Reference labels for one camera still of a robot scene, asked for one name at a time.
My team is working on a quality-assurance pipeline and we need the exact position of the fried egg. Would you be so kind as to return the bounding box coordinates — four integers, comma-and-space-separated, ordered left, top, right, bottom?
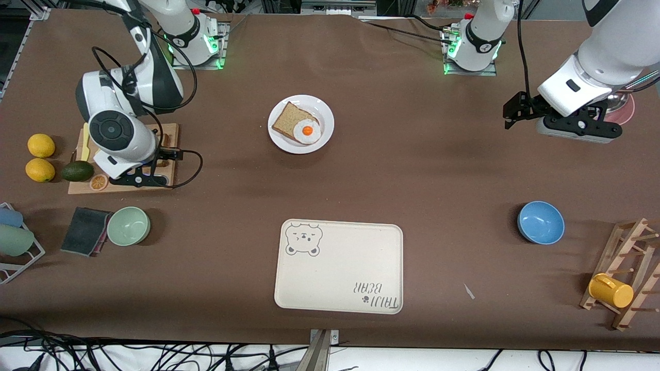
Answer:
293, 120, 322, 144

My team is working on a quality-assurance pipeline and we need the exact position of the yellow mug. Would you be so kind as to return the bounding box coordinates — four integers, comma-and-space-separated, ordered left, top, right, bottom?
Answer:
588, 273, 634, 309

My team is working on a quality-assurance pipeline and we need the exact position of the pale green bowl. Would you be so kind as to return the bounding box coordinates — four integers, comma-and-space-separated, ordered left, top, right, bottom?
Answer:
107, 207, 151, 246

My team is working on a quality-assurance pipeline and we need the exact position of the pale blue cup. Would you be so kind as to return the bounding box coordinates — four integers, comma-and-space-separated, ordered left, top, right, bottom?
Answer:
0, 207, 24, 228

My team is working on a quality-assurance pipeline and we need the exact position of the white wire rack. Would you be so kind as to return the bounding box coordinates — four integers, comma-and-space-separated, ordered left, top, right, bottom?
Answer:
0, 203, 46, 284

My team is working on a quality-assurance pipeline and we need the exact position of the yellow lemon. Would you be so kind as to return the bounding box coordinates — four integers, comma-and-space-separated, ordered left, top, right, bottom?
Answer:
25, 158, 56, 183
27, 133, 56, 158

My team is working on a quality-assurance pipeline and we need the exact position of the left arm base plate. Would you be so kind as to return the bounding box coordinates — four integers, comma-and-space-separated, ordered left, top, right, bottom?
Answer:
441, 26, 498, 77

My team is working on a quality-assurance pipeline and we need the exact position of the dark grey cloth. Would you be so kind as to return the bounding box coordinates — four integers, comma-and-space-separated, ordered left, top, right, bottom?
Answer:
60, 207, 111, 257

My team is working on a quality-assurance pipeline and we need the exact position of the black table cable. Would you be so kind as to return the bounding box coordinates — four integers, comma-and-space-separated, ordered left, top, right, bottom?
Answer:
358, 15, 454, 47

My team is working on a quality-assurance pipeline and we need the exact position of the wooden peg rack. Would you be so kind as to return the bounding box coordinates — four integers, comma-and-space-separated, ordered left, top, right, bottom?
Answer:
580, 218, 660, 331

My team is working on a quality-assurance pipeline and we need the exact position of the metal stand bracket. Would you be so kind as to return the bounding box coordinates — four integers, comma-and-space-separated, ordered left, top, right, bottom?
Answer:
308, 329, 340, 371

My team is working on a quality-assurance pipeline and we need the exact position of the pale green cup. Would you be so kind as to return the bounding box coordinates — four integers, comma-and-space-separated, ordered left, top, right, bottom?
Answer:
0, 225, 35, 257

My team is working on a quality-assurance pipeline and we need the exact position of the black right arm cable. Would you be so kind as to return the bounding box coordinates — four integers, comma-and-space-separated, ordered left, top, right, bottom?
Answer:
92, 10, 203, 189

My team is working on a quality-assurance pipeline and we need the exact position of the cream bear print tray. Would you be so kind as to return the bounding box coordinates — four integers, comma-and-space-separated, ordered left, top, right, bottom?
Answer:
274, 219, 404, 315

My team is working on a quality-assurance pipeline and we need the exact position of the wooden cutting board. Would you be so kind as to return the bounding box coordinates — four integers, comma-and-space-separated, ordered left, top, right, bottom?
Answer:
68, 123, 180, 195

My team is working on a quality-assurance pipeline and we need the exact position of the blue bowl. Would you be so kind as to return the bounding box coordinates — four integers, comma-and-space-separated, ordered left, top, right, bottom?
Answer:
517, 201, 565, 245

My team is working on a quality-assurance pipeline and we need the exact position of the white round plate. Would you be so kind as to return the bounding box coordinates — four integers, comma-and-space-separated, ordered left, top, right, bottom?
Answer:
268, 95, 335, 155

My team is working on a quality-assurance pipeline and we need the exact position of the metal scoop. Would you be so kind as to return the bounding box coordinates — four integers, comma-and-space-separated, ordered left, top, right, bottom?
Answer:
608, 71, 660, 111

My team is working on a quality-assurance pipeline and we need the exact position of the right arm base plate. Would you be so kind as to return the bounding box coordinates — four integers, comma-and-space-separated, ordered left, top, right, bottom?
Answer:
172, 21, 230, 70

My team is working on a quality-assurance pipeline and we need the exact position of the pink bowl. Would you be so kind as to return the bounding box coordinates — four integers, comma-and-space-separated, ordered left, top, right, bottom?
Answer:
603, 93, 636, 125

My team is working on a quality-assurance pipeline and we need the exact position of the green avocado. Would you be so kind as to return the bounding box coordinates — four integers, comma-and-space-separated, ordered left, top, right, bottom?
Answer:
61, 161, 95, 182

